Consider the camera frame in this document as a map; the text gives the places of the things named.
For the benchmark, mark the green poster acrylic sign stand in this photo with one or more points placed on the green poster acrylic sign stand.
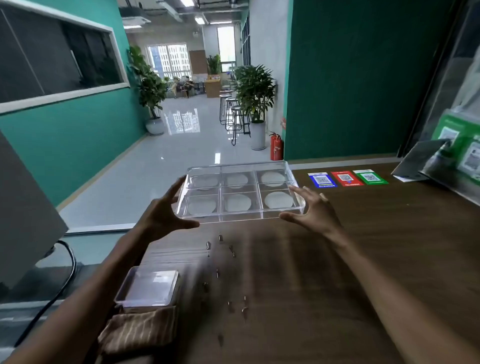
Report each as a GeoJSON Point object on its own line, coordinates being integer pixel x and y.
{"type": "Point", "coordinates": [455, 150]}

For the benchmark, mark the bushy potted plant cylinder pot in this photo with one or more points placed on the bushy potted plant cylinder pot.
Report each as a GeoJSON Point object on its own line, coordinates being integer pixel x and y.
{"type": "Point", "coordinates": [255, 93]}

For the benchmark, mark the grey box appliance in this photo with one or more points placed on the grey box appliance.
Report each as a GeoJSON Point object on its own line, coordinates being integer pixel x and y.
{"type": "Point", "coordinates": [26, 213]}

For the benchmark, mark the person's right thumb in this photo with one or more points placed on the person's right thumb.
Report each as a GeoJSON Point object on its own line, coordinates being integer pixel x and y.
{"type": "Point", "coordinates": [292, 216]}

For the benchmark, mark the person's left thumb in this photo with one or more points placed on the person's left thumb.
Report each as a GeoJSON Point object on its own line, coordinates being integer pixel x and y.
{"type": "Point", "coordinates": [185, 225]}

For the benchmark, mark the person's left hand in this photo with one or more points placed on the person's left hand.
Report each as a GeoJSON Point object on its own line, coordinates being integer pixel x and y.
{"type": "Point", "coordinates": [159, 217]}

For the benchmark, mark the blue code card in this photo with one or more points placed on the blue code card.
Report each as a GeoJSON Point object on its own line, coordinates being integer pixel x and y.
{"type": "Point", "coordinates": [321, 180]}

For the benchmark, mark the green code card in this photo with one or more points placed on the green code card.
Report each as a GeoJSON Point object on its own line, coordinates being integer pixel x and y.
{"type": "Point", "coordinates": [370, 177]}

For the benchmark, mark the person's left forearm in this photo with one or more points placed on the person's left forearm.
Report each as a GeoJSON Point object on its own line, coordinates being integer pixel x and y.
{"type": "Point", "coordinates": [86, 296]}

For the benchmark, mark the white framed dark window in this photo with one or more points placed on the white framed dark window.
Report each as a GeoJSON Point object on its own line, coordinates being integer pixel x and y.
{"type": "Point", "coordinates": [56, 56]}

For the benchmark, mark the wooden cabinet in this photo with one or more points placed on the wooden cabinet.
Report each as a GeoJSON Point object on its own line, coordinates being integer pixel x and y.
{"type": "Point", "coordinates": [212, 87]}

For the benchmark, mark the small clear lidded plastic box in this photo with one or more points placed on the small clear lidded plastic box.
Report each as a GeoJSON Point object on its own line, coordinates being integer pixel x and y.
{"type": "Point", "coordinates": [150, 288]}

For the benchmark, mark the brown notice board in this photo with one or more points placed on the brown notice board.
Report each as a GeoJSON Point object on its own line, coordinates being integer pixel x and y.
{"type": "Point", "coordinates": [198, 62]}

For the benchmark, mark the clear plastic compartment tray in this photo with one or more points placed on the clear plastic compartment tray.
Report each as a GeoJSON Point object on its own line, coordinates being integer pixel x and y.
{"type": "Point", "coordinates": [240, 191]}

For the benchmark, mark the small background potted plant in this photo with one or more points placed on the small background potted plant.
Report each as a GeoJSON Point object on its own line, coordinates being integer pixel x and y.
{"type": "Point", "coordinates": [214, 63]}

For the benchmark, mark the person's right forearm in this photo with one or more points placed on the person's right forearm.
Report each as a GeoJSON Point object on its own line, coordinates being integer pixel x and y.
{"type": "Point", "coordinates": [393, 296]}

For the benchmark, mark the tall potted plant round pot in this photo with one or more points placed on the tall potted plant round pot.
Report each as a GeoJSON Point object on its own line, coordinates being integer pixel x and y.
{"type": "Point", "coordinates": [152, 90]}

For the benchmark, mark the grey tilted card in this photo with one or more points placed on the grey tilted card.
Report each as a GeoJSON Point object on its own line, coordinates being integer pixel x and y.
{"type": "Point", "coordinates": [420, 159]}

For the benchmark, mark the red fire extinguisher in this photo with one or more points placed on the red fire extinguisher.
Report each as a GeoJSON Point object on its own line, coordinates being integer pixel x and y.
{"type": "Point", "coordinates": [276, 147]}

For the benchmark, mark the black metal bar stool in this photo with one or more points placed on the black metal bar stool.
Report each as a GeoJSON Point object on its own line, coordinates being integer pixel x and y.
{"type": "Point", "coordinates": [231, 99]}
{"type": "Point", "coordinates": [224, 96]}
{"type": "Point", "coordinates": [237, 109]}

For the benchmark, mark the ceiling air conditioner unit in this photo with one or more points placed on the ceiling air conditioner unit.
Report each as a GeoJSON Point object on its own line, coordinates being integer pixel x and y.
{"type": "Point", "coordinates": [134, 17]}

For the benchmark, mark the scattered small metal pieces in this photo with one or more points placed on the scattered small metal pieces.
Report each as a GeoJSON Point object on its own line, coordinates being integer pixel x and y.
{"type": "Point", "coordinates": [230, 249]}

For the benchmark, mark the person's right hand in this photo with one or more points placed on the person's right hand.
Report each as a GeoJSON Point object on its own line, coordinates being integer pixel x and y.
{"type": "Point", "coordinates": [318, 215]}

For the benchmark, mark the red code card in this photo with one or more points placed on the red code card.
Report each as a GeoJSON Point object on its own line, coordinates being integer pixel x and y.
{"type": "Point", "coordinates": [346, 178]}

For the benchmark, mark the brown striped cloth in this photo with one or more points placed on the brown striped cloth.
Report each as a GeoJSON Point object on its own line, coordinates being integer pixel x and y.
{"type": "Point", "coordinates": [138, 330]}

